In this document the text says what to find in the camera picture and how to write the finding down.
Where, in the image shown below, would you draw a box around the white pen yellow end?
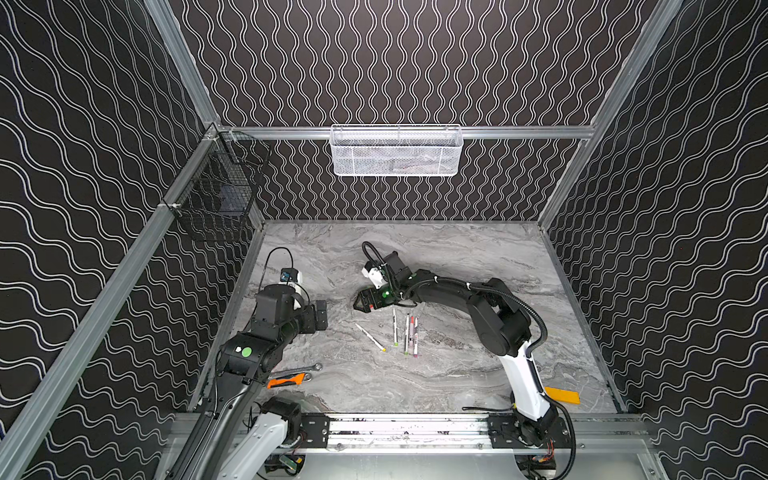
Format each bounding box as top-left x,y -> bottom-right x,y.
355,323 -> 387,352

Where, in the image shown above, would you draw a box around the white wire mesh basket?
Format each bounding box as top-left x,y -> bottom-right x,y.
329,124 -> 464,177

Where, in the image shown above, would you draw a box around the white pen magenta end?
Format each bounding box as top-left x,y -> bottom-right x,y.
411,316 -> 419,358

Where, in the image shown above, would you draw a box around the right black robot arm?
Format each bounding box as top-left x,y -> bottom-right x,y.
354,252 -> 575,446

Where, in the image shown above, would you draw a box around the white pen light green end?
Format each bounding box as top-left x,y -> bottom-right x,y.
392,308 -> 399,347

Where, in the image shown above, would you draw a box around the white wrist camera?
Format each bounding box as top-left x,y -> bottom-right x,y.
361,264 -> 388,289
279,267 -> 303,293

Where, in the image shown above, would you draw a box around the silver wrench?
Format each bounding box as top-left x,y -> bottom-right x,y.
269,363 -> 323,379

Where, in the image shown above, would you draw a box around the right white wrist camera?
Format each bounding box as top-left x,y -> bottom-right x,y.
361,264 -> 388,289

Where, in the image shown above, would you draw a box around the black wire mesh basket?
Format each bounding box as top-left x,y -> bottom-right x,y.
171,129 -> 274,244

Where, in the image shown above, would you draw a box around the orange handled pliers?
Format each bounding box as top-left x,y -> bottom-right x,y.
267,372 -> 312,389

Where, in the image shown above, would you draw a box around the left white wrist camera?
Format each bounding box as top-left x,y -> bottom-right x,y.
279,267 -> 303,293

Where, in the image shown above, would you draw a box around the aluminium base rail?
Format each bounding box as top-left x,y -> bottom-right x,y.
161,411 -> 661,457

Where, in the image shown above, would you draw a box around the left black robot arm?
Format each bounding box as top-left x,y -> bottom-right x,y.
165,283 -> 328,479

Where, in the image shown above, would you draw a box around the yellow block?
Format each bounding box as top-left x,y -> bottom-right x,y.
545,387 -> 581,405

